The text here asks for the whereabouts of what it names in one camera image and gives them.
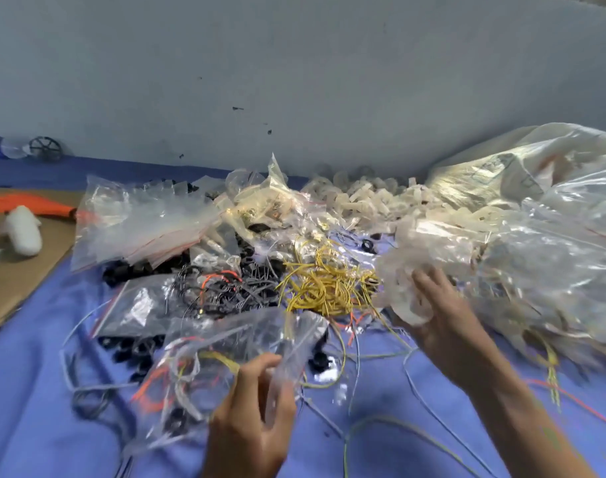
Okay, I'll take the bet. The orange tie bundle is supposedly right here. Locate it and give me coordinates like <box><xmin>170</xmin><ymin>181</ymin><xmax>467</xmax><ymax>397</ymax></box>
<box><xmin>0</xmin><ymin>192</ymin><xmax>82</xmax><ymax>221</ymax></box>

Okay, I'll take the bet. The pile of black plastic rings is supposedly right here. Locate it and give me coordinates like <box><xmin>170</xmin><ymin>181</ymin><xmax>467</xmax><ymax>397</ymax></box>
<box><xmin>94</xmin><ymin>242</ymin><xmax>336</xmax><ymax>382</ymax></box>

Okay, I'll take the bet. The white handheld device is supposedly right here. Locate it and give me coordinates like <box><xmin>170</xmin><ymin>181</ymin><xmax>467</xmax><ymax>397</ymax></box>
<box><xmin>2</xmin><ymin>204</ymin><xmax>44</xmax><ymax>259</ymax></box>

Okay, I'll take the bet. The person's right hand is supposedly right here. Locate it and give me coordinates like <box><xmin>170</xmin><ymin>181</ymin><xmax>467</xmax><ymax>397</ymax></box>
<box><xmin>402</xmin><ymin>266</ymin><xmax>505</xmax><ymax>396</ymax></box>

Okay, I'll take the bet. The red wire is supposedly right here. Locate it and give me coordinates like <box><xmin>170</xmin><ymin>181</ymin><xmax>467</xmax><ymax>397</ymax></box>
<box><xmin>526</xmin><ymin>378</ymin><xmax>606</xmax><ymax>436</ymax></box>

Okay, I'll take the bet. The clear zip plastic bag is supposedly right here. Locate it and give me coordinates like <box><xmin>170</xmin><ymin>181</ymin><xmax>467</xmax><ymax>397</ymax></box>
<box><xmin>124</xmin><ymin>307</ymin><xmax>330</xmax><ymax>460</ymax></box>

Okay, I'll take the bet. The pile of white plastic wheels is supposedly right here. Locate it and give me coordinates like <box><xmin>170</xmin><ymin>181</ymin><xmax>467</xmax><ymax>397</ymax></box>
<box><xmin>303</xmin><ymin>172</ymin><xmax>483</xmax><ymax>327</ymax></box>

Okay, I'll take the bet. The person's right forearm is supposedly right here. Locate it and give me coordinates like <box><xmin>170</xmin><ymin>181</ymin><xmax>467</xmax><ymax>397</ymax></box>
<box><xmin>467</xmin><ymin>365</ymin><xmax>597</xmax><ymax>478</ymax></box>

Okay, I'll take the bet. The heap of plastic bags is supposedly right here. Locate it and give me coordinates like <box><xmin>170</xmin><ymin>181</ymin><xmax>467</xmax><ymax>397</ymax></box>
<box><xmin>191</xmin><ymin>154</ymin><xmax>326</xmax><ymax>262</ymax></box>

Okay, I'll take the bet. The pile of yellow wires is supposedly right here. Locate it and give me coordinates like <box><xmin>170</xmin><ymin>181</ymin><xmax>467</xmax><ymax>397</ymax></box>
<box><xmin>278</xmin><ymin>242</ymin><xmax>380</xmax><ymax>319</ymax></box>

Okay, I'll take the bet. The clear plastic water bottle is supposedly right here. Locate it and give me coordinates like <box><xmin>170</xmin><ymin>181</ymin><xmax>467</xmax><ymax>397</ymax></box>
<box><xmin>0</xmin><ymin>136</ymin><xmax>32</xmax><ymax>161</ymax></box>

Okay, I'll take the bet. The black round wheel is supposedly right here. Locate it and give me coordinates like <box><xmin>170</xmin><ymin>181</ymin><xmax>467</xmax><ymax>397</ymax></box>
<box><xmin>27</xmin><ymin>135</ymin><xmax>64</xmax><ymax>164</ymax></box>

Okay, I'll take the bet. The person's left hand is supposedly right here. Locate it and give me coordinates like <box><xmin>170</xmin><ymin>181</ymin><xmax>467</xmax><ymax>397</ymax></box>
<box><xmin>201</xmin><ymin>353</ymin><xmax>297</xmax><ymax>478</ymax></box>

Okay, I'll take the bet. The red-zip plastic bag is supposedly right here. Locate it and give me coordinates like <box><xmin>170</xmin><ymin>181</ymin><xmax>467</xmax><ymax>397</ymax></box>
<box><xmin>92</xmin><ymin>274</ymin><xmax>181</xmax><ymax>341</ymax></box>

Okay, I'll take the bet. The long yellow green wire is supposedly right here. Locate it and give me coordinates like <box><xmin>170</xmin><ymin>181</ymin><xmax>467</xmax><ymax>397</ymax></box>
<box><xmin>341</xmin><ymin>345</ymin><xmax>495</xmax><ymax>478</ymax></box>

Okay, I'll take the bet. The blue cloth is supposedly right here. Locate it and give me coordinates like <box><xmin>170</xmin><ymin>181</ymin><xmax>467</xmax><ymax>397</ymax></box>
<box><xmin>0</xmin><ymin>156</ymin><xmax>606</xmax><ymax>478</ymax></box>

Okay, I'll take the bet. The brown cardboard sheet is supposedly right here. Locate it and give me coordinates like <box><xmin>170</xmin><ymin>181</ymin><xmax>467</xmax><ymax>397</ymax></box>
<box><xmin>0</xmin><ymin>189</ymin><xmax>85</xmax><ymax>345</ymax></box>

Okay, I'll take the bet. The stack of plastic bags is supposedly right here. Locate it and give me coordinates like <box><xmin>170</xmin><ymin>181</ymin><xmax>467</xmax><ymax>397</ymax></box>
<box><xmin>72</xmin><ymin>176</ymin><xmax>227</xmax><ymax>273</ymax></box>

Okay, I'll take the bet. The pile of large plastic bags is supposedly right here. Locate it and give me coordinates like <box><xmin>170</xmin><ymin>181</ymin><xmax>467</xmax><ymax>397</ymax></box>
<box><xmin>425</xmin><ymin>122</ymin><xmax>606</xmax><ymax>372</ymax></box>

